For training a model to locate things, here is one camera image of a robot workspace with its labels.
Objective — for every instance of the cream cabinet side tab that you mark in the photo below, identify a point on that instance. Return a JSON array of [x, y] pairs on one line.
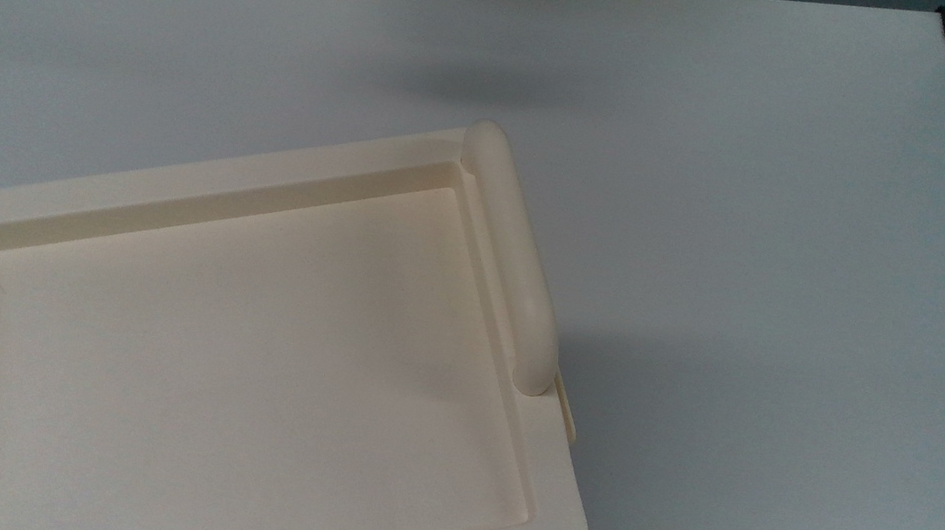
[[569, 416]]

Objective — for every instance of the cream plastic tray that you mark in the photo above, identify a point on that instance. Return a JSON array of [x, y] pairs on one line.
[[234, 363]]

